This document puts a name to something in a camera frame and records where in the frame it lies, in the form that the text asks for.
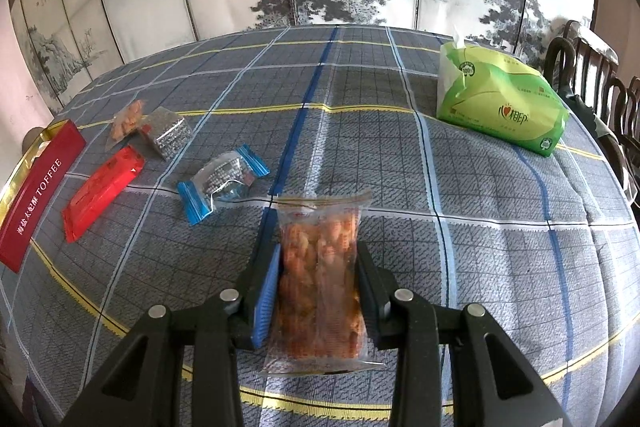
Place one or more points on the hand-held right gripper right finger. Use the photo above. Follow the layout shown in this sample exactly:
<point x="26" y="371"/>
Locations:
<point x="372" y="302"/>

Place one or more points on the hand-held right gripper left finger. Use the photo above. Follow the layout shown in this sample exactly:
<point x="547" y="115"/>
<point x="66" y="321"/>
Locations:
<point x="265" y="302"/>

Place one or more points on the clear packet of orange snacks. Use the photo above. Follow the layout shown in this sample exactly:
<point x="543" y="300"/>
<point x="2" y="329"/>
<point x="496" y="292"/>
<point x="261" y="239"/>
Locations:
<point x="320" y="267"/>
<point x="126" y="119"/>

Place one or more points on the blue-ended candy packet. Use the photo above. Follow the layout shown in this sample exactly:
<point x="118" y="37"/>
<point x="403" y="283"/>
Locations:
<point x="220" y="184"/>

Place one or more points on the red snack packet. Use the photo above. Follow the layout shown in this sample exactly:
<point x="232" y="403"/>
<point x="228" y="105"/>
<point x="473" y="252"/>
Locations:
<point x="102" y="192"/>

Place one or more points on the red tin box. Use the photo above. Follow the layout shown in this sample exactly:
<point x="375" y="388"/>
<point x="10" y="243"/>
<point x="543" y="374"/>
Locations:
<point x="37" y="207"/>

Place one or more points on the grey plaid tablecloth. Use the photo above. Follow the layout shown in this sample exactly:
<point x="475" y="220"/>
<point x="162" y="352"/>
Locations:
<point x="450" y="257"/>

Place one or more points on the green tissue pack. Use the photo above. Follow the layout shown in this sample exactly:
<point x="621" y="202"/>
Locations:
<point x="495" y="107"/>

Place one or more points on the dark wooden chair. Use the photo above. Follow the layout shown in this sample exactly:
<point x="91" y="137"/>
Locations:
<point x="565" y="57"/>
<point x="625" y="107"/>

